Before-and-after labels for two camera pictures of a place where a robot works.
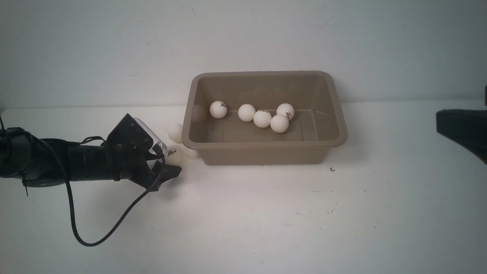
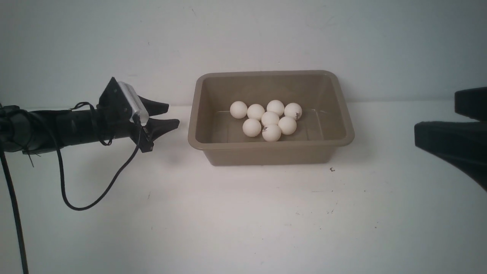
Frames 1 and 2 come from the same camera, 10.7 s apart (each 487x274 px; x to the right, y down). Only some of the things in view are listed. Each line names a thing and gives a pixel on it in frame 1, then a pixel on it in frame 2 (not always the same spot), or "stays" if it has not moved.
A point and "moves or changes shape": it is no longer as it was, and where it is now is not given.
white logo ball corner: (175, 153) to (271, 133)
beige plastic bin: (318, 124) stays
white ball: (175, 132) to (252, 127)
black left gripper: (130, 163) to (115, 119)
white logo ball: (218, 109) to (238, 110)
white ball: (246, 112) to (255, 112)
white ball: (279, 123) to (288, 125)
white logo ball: (262, 118) stays
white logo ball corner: (286, 109) moves or changes shape
